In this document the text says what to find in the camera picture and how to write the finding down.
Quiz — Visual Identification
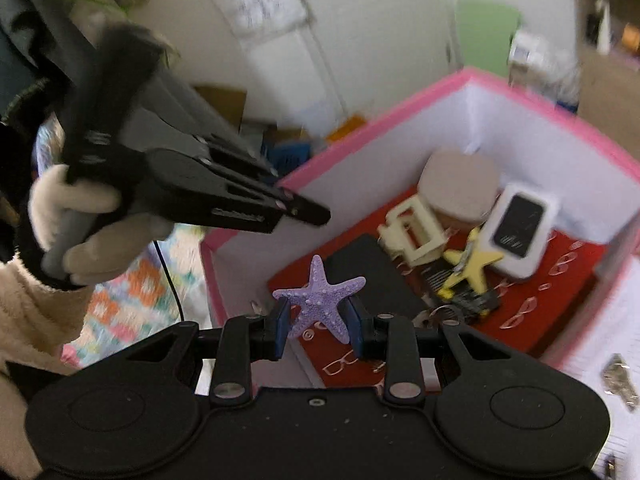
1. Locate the open brown cardboard box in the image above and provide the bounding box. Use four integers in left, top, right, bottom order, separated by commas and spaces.
192, 85, 248, 126

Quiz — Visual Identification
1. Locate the black cable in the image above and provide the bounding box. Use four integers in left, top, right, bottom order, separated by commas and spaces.
154, 240, 184, 322

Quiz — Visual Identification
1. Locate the pink cardboard box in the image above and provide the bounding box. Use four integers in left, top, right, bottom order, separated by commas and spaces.
200, 66, 640, 378

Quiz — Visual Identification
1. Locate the person's left forearm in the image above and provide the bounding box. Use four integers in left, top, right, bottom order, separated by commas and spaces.
0, 225, 93, 480

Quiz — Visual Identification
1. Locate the blue cardboard box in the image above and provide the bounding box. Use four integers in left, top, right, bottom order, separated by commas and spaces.
265, 142, 313, 176

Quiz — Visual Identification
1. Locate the colourful patchwork quilt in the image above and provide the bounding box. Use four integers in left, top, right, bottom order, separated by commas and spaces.
35, 110, 216, 366

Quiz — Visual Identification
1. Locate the white door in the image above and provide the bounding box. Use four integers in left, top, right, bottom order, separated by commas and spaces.
165, 0, 348, 126

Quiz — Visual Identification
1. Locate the purple starfish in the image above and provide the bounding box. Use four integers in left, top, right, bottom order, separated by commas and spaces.
272, 255, 367, 345

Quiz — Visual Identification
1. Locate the wooden shelf cabinet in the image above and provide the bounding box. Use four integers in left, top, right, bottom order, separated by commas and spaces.
575, 0, 640, 121

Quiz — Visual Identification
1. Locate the cream plastic frame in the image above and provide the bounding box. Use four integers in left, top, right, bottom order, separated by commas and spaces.
377, 195, 448, 268

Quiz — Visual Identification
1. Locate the white paper sheet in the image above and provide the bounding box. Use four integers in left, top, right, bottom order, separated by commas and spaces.
207, 0, 308, 38

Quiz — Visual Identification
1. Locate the white patterned tablecloth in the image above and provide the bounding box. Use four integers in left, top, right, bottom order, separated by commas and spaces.
545, 255, 640, 480

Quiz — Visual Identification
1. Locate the black power bank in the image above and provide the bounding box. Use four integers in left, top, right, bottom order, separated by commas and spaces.
320, 234, 431, 321

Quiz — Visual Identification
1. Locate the beige rounded case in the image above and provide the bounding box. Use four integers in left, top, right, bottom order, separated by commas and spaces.
417, 147, 501, 228

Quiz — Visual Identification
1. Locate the red printed cloth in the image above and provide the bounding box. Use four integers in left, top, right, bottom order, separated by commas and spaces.
267, 187, 608, 391

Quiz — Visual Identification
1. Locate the black and yellow battery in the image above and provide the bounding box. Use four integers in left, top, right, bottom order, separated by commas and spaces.
447, 290, 501, 318

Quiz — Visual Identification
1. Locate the yellow starfish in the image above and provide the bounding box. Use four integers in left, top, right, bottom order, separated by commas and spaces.
437, 227, 506, 296

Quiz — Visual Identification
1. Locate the bunch of metal keys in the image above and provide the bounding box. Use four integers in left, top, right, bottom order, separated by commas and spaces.
602, 352, 640, 408

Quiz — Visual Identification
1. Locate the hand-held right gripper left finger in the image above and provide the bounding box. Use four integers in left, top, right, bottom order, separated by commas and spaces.
120, 297, 292, 406

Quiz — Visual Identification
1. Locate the light green board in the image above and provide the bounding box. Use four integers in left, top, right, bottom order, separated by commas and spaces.
452, 0, 523, 78

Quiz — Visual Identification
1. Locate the white pocket router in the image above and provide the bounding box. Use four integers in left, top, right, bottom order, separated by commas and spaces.
485, 183, 561, 281

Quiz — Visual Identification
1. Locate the person's left hand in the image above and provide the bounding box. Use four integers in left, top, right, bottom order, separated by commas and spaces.
27, 162, 173, 286

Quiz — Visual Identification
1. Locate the white tissue pack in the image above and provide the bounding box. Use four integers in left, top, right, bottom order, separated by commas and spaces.
507, 27, 581, 106

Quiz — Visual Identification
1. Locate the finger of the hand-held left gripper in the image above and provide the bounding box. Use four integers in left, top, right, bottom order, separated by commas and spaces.
210, 177, 332, 234
192, 134, 280, 181

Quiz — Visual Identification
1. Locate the dark hanging garment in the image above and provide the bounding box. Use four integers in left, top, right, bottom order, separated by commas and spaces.
0, 0, 151, 126

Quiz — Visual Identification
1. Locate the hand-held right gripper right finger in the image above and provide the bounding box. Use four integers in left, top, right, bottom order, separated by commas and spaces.
345, 295, 531, 403

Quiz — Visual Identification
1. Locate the slim white bottle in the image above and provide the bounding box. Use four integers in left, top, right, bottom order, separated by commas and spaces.
595, 0, 613, 53

